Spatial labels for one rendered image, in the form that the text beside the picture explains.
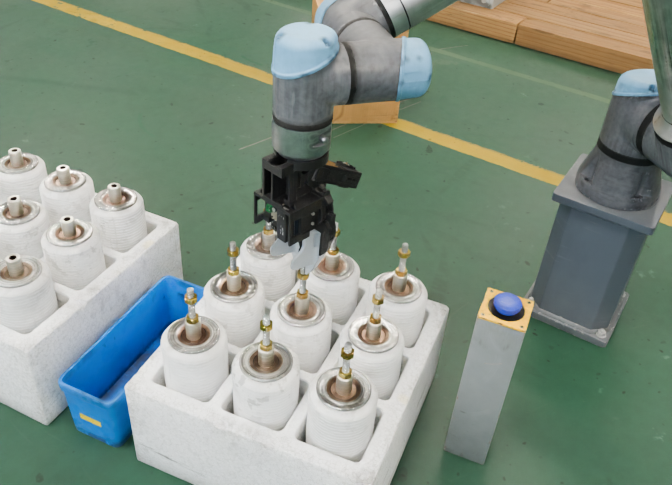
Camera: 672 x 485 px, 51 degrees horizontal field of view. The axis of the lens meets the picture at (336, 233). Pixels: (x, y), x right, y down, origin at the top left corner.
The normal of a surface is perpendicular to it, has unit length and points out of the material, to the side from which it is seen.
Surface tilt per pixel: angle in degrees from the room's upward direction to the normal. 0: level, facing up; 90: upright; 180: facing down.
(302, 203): 0
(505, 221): 0
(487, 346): 90
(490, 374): 90
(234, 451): 90
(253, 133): 0
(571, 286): 90
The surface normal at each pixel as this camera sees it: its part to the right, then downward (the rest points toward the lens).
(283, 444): 0.07, -0.80
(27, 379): -0.44, 0.52
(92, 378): 0.91, 0.26
